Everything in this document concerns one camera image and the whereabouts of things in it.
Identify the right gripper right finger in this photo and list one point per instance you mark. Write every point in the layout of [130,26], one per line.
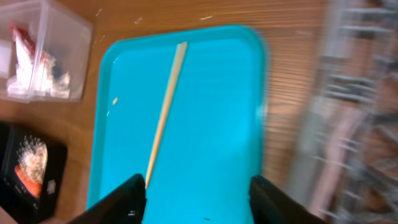
[270,205]

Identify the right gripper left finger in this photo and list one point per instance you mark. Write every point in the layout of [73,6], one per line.
[125,204]

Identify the orange carrot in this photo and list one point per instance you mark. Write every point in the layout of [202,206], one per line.
[34,188]

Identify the white napkin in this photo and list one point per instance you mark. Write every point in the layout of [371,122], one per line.
[41,79]

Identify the grey dishwasher rack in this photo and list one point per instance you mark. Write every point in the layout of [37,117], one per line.
[344,167]

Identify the teal serving tray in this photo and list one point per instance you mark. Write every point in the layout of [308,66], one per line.
[212,142]

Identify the black plastic tray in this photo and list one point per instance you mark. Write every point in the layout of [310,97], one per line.
[15,199]

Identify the food scraps pile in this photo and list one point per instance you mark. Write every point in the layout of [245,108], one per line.
[32,158]

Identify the wooden chopstick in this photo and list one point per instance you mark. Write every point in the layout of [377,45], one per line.
[166,104]

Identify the clear plastic bin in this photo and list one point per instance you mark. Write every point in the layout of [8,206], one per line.
[56,30]

